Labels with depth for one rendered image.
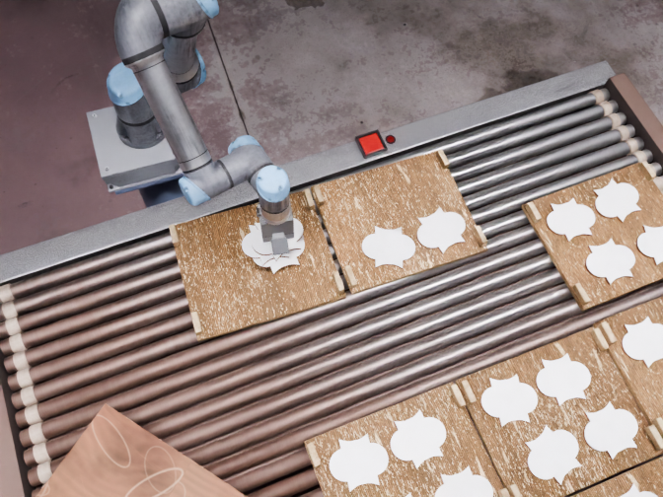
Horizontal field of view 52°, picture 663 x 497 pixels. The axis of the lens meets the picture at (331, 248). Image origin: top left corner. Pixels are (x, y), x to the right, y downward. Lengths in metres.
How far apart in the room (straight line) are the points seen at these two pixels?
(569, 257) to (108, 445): 1.30
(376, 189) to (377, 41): 1.69
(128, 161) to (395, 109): 1.62
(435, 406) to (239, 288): 0.60
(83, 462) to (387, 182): 1.09
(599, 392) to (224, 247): 1.06
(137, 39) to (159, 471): 0.95
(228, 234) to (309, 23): 1.92
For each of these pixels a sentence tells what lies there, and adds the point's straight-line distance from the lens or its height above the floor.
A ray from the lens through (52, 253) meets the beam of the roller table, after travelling 2.03.
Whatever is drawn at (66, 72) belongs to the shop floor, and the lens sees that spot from 3.61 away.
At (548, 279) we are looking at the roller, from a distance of 1.98.
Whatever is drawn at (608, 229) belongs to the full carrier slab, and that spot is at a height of 0.94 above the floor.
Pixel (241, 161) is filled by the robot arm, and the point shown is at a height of 1.27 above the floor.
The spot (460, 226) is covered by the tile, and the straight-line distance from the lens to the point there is 1.96.
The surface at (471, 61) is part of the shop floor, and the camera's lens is 3.58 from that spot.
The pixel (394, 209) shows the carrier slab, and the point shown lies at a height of 0.94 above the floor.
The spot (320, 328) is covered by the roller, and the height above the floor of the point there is 0.92.
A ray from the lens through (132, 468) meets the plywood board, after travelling 1.66.
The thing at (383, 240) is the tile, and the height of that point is 0.94.
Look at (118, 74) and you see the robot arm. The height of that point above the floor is 1.18.
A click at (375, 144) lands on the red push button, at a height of 0.93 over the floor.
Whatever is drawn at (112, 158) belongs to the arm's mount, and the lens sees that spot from 2.07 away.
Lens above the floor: 2.65
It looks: 65 degrees down
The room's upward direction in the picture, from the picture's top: 5 degrees clockwise
